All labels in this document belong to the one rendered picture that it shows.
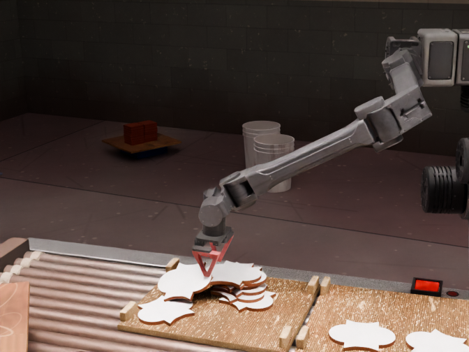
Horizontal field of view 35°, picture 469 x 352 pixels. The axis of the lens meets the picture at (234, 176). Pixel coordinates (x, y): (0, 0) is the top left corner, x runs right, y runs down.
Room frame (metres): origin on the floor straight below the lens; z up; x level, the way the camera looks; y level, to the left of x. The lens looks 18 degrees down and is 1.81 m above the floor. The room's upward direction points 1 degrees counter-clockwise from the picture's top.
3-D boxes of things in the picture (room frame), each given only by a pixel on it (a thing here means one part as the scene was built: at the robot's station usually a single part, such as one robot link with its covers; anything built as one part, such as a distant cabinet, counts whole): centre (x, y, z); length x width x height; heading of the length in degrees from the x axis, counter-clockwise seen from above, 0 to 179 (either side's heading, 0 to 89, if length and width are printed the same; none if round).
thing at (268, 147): (5.29, -0.29, 0.19); 0.30 x 0.30 x 0.37
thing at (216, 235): (1.73, 0.05, 1.12); 0.10 x 0.07 x 0.07; 164
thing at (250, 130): (5.71, -0.22, 0.19); 0.30 x 0.30 x 0.37
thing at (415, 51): (2.10, -0.49, 1.45); 0.09 x 0.08 x 0.12; 85
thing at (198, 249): (1.70, 0.07, 1.05); 0.07 x 0.07 x 0.09; 74
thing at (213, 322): (1.67, 0.03, 0.93); 0.41 x 0.35 x 0.02; 71
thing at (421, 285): (1.76, -0.49, 0.92); 0.06 x 0.06 x 0.01; 72
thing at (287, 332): (1.48, -0.11, 0.95); 0.06 x 0.02 x 0.03; 161
